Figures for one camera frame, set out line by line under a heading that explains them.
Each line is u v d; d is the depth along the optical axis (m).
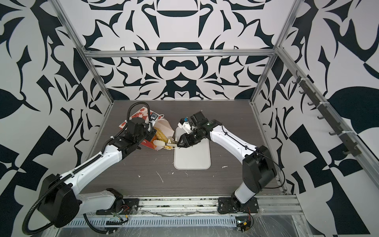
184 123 0.76
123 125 0.92
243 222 0.71
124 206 0.73
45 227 0.41
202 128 0.64
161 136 0.95
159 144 0.83
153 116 0.70
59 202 0.39
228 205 0.74
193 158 0.90
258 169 0.44
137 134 0.62
